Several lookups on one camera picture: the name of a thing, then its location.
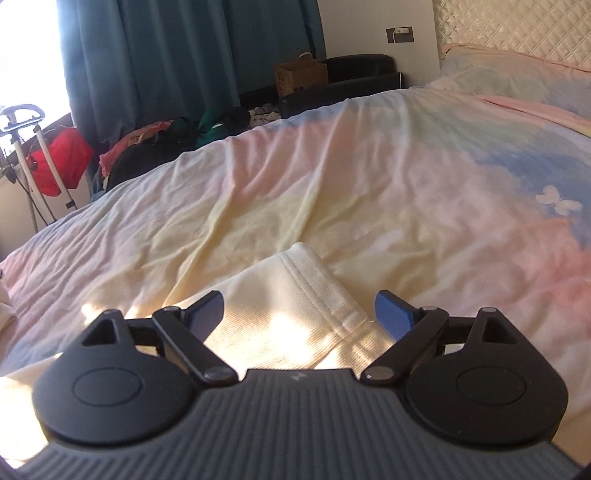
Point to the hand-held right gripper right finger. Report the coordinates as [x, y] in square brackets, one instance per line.
[390, 314]

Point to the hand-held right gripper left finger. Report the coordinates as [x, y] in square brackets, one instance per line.
[208, 310]

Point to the cream knit garment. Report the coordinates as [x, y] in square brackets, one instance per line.
[295, 318]

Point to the pile of dark clothes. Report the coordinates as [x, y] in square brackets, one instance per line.
[180, 138]

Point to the pastel rainbow bed cover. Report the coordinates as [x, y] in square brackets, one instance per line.
[351, 194]

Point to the red bag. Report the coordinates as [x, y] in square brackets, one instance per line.
[57, 161]

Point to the black leather bench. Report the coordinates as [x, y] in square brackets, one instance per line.
[351, 83]

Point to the teal curtain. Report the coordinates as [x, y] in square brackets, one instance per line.
[184, 60]

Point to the cardboard box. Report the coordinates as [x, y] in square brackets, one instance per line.
[301, 76]

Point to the pastel pillow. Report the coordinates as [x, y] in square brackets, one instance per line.
[508, 76]

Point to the quilted cream headboard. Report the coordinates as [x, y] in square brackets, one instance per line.
[515, 27]

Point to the wall socket with plug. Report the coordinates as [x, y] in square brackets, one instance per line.
[400, 34]

